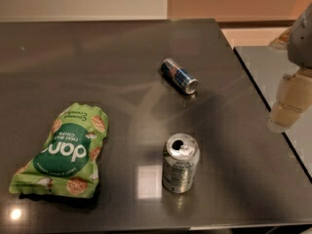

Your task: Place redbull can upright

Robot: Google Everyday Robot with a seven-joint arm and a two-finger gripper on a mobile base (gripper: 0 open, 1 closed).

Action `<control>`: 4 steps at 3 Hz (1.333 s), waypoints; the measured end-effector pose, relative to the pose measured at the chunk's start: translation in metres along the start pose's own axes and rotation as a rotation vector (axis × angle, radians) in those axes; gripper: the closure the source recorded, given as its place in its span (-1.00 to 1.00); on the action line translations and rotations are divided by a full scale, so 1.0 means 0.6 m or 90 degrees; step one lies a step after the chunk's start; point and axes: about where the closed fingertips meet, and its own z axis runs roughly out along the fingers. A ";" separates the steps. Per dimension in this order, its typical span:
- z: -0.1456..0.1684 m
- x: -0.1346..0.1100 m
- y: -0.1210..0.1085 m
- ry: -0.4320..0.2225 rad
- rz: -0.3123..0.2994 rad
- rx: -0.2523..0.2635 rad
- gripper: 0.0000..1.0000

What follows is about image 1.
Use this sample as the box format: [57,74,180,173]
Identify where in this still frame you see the green rice chips bag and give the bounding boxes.
[9,102,108,199]

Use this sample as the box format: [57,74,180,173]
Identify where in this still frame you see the grey side table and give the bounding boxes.
[234,46,312,178]

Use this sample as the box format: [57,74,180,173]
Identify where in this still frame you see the silver soda can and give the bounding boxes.
[162,134,200,194]

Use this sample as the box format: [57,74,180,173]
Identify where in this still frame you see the blue silver redbull can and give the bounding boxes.
[161,58,198,95]

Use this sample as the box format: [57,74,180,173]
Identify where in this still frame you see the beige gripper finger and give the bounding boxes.
[267,69,312,133]
[269,27,291,50]

